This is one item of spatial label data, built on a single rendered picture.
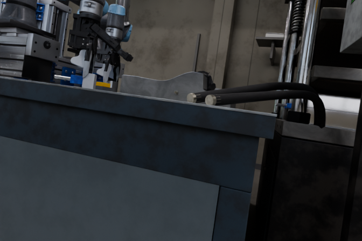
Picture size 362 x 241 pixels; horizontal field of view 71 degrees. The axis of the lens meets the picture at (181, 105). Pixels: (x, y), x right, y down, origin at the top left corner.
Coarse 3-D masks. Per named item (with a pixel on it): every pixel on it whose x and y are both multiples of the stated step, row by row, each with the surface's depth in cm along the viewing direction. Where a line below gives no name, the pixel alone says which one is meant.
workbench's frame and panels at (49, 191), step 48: (0, 96) 55; (48, 96) 49; (96, 96) 46; (0, 144) 55; (48, 144) 51; (96, 144) 48; (144, 144) 45; (192, 144) 43; (240, 144) 41; (0, 192) 55; (48, 192) 51; (96, 192) 48; (144, 192) 45; (192, 192) 43; (240, 192) 40; (0, 240) 54; (48, 240) 51; (96, 240) 48; (144, 240) 45; (192, 240) 42; (240, 240) 40
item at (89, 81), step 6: (54, 78) 85; (60, 78) 85; (66, 78) 85; (72, 78) 84; (78, 78) 84; (84, 78) 84; (90, 78) 85; (96, 78) 90; (84, 84) 84; (90, 84) 85
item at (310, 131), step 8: (280, 120) 115; (280, 128) 110; (288, 128) 102; (296, 128) 101; (304, 128) 100; (312, 128) 99; (320, 128) 98; (328, 128) 98; (336, 128) 99; (288, 136) 102; (296, 136) 101; (304, 136) 100; (312, 136) 99; (320, 136) 98; (328, 136) 97; (336, 136) 97; (344, 136) 96; (352, 136) 95; (344, 144) 96; (352, 144) 95
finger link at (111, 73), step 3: (114, 66) 120; (114, 69) 118; (117, 69) 119; (111, 72) 121; (114, 72) 119; (117, 72) 120; (111, 75) 121; (114, 75) 119; (117, 75) 120; (114, 78) 120; (117, 78) 120
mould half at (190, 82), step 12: (192, 72) 106; (132, 84) 113; (144, 84) 112; (156, 84) 110; (168, 84) 109; (180, 84) 107; (192, 84) 106; (204, 84) 107; (156, 96) 110; (168, 96) 108; (180, 96) 107
